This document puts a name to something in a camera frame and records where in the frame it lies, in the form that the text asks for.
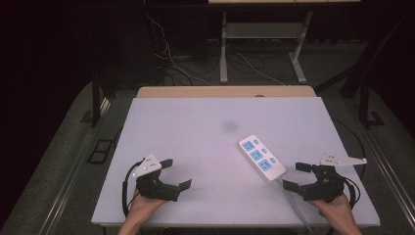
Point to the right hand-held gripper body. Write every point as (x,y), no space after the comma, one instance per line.
(326,187)

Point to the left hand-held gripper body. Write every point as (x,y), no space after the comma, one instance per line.
(153,189)

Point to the white power strip blue sockets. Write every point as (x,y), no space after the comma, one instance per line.
(261,157)

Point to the person's left hand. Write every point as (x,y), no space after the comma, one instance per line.
(142,207)

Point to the person's right hand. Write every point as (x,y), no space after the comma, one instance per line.
(336,210)

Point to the wooden table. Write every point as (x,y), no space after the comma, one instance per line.
(225,91)

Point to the grey metal stand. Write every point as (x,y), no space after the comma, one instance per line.
(261,31)

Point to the black floor frame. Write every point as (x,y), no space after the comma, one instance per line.
(101,151)

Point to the aluminium floor rail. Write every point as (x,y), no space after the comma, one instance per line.
(390,169)
(70,178)

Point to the black stand post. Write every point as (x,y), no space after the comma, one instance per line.
(364,104)
(95,101)

